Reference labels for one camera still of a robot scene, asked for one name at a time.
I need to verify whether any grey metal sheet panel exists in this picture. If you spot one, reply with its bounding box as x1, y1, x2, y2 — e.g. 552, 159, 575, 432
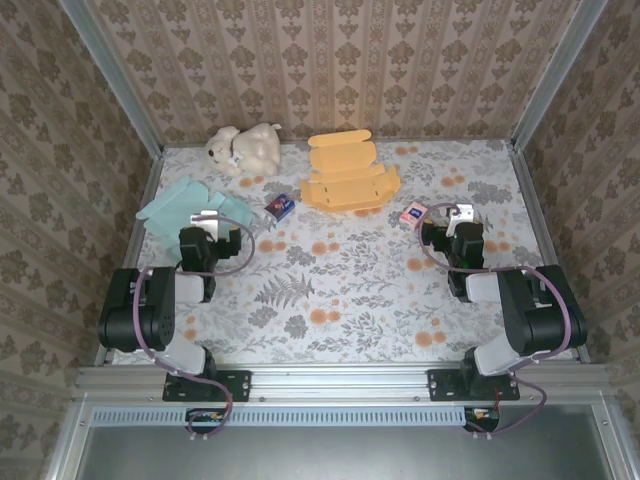
74, 404, 617, 480

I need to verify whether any orange paper box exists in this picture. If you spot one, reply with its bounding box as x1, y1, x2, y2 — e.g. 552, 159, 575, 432
299, 128, 403, 215

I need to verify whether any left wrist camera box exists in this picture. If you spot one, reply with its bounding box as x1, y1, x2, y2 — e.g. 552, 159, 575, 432
189, 210, 222, 237

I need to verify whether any cream plush toy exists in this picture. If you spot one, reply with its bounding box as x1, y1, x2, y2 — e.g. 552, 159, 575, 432
204, 123, 283, 177

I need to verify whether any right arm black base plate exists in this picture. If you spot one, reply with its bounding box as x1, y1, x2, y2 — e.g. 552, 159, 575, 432
427, 368, 521, 403

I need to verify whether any aluminium side rail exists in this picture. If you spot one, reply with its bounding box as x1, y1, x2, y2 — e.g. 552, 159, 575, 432
93, 154, 165, 367
509, 144, 592, 364

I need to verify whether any white slotted cable duct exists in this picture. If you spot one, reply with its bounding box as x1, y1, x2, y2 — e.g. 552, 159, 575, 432
92, 405, 469, 428

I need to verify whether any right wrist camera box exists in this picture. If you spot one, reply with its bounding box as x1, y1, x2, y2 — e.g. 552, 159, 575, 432
446, 202, 475, 225

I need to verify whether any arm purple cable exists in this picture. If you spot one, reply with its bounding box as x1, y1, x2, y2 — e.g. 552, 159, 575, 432
132, 214, 257, 441
418, 202, 575, 441

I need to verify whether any wide aluminium frame beam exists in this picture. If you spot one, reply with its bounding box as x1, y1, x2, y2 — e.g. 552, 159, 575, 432
74, 363, 617, 402

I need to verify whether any floral tablecloth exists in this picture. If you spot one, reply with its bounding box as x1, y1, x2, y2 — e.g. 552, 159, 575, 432
112, 139, 576, 366

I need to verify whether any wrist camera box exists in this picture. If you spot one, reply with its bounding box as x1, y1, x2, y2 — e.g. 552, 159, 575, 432
189, 210, 222, 237
446, 202, 475, 225

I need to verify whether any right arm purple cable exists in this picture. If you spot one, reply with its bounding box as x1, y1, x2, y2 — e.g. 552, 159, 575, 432
418, 202, 575, 441

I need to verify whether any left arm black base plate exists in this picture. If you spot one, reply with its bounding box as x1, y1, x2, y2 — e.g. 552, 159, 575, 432
162, 368, 252, 403

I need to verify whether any pink tissue pack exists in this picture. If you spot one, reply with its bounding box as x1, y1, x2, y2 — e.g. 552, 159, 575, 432
399, 202, 429, 229

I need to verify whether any small blue printed box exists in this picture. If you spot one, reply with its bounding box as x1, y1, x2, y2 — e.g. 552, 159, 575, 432
264, 193, 296, 222

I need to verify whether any teal paper box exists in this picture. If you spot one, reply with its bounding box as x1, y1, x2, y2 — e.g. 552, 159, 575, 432
135, 175, 255, 254

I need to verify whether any black connector box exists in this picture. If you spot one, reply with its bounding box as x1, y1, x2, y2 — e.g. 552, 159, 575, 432
185, 407, 234, 434
463, 407, 501, 434

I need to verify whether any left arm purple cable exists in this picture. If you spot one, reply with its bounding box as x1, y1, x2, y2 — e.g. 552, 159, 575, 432
132, 214, 257, 441

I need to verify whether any aluminium corner post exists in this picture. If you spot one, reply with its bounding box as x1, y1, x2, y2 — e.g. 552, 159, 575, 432
58, 0, 165, 157
510, 0, 610, 150

